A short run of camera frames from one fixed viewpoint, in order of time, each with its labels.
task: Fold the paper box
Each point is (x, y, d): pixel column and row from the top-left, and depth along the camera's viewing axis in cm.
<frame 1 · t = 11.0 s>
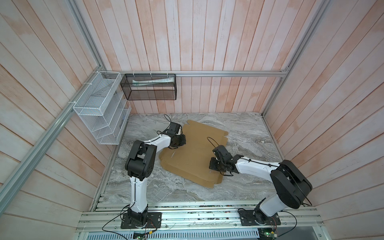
left hand: (185, 143, 101), fingers closed
right hand: (209, 164, 92), fingers closed
flat brown cardboard box: (192, 160, 95), point 3 cm above the table

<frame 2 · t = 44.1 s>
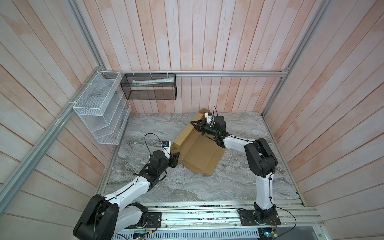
left hand: (176, 155, 85), fingers open
right hand: (189, 122, 89), fingers closed
flat brown cardboard box: (197, 151, 101), on the table

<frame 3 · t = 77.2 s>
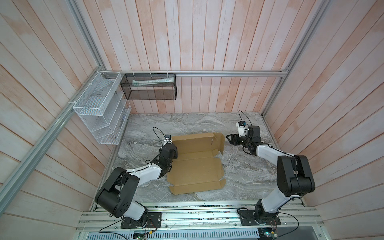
left hand: (171, 147, 92), fingers closed
right hand: (230, 135, 96), fingers open
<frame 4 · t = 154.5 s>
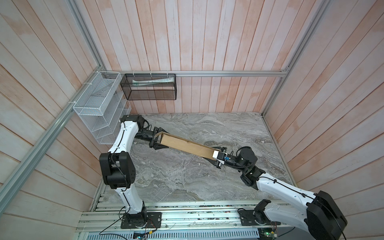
left hand: (170, 141, 75), fingers open
right hand: (205, 150, 71), fingers open
flat brown cardboard box: (187, 146, 67), point 31 cm above the table

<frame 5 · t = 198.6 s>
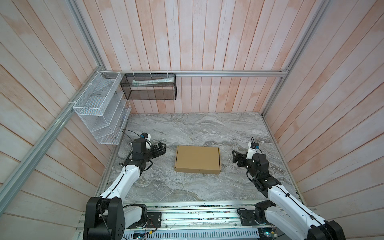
left hand: (160, 149, 86), fingers open
right hand: (239, 151, 85), fingers open
flat brown cardboard box: (198, 159, 92), point 5 cm above the table

